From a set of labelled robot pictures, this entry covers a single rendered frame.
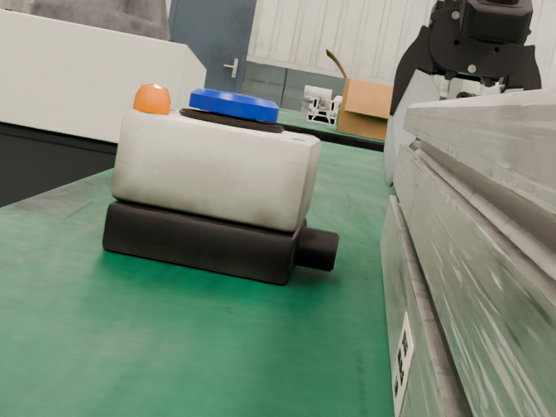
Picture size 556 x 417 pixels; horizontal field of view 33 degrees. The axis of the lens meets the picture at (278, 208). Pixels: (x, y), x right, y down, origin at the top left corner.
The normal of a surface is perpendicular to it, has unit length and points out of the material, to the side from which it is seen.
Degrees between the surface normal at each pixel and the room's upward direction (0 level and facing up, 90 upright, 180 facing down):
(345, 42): 90
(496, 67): 90
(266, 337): 0
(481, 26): 118
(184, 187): 90
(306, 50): 90
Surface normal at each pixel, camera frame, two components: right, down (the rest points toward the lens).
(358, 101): 0.00, -0.26
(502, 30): -0.15, 0.55
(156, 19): 0.86, -0.12
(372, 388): 0.18, -0.98
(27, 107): -0.04, 0.11
